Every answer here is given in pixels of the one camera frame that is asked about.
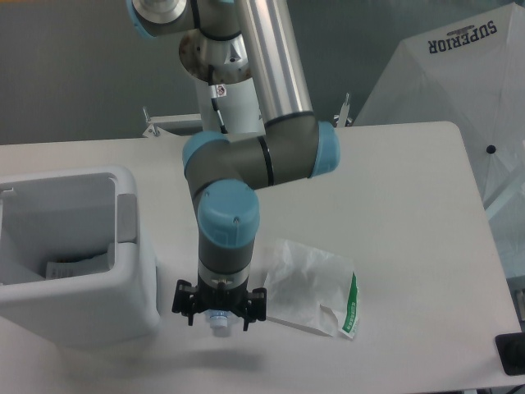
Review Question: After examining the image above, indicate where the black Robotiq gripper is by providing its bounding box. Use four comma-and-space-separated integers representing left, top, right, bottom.
171, 277, 267, 331

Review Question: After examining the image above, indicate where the crushed clear plastic bottle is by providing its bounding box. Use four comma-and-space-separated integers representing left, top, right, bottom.
206, 309, 230, 337

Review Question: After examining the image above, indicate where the white green plastic wrapper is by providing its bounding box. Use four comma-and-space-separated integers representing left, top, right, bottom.
264, 239, 359, 340

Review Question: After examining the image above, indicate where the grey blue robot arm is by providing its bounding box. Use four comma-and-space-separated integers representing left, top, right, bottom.
127, 1, 340, 324

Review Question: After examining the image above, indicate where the white plastic trash can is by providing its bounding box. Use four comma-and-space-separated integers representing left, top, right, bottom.
1, 166, 160, 347

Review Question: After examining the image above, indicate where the metal clamp screw right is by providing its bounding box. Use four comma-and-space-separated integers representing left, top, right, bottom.
334, 92, 353, 128

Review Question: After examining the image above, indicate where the black device at table edge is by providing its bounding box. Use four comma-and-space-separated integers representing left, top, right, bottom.
495, 332, 524, 376

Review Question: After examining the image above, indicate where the white Superior umbrella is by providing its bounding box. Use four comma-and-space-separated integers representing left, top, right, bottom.
355, 3, 524, 205

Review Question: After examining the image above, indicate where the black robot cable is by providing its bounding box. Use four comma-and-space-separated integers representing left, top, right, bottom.
207, 64, 229, 135

